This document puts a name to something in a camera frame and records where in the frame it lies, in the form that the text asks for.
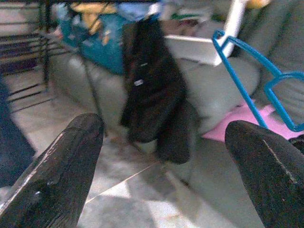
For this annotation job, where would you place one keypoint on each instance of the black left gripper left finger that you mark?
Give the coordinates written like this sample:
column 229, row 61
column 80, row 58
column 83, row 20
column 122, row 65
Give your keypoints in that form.
column 52, row 180

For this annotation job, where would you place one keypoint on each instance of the black drying rack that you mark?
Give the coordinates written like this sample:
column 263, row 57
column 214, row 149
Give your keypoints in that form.
column 45, row 59

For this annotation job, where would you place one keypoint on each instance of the black garment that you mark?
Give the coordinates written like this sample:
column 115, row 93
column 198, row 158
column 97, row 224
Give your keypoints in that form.
column 154, row 95

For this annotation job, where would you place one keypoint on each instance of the grey sofa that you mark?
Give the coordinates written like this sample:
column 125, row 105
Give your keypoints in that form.
column 213, row 83

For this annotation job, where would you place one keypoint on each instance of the tan cloth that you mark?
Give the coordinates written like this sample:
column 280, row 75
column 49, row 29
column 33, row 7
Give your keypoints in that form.
column 90, row 16

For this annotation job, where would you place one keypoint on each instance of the navy shorts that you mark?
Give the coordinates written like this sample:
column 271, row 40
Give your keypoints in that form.
column 12, row 142

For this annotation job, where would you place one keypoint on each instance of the blue plastic hanger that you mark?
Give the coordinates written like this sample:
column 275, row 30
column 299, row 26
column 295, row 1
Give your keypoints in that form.
column 249, row 99

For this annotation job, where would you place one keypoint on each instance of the blue bag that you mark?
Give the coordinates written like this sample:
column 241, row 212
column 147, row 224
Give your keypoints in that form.
column 102, row 52

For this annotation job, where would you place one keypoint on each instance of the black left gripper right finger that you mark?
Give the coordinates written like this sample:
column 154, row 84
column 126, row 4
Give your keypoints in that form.
column 273, row 180

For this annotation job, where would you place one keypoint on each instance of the white plastic crate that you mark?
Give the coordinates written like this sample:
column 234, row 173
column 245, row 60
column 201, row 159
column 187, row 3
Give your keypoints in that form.
column 194, row 47

